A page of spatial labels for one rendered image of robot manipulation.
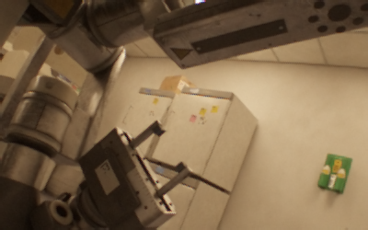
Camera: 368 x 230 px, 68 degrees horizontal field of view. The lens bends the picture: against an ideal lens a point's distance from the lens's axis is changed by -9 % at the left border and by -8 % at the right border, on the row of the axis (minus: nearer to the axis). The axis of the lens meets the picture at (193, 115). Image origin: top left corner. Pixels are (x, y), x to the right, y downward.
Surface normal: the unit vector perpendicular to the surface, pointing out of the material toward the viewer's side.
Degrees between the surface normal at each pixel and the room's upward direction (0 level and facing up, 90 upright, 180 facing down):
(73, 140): 74
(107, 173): 95
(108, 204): 95
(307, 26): 157
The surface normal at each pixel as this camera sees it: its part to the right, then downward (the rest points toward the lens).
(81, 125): 0.89, -0.06
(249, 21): -0.03, 0.90
